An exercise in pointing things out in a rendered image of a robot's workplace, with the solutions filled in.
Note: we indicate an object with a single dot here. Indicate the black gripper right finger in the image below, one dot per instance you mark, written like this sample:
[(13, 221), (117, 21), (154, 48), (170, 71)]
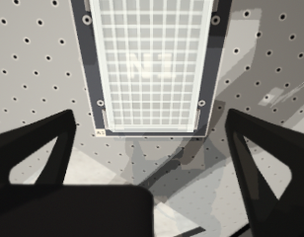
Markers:
[(267, 215)]

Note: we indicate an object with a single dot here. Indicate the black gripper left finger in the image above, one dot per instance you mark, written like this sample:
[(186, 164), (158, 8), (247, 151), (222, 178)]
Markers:
[(18, 144)]

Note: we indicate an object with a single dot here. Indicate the grey benchtop plate washer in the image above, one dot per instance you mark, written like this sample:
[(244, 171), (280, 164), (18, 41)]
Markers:
[(245, 231)]

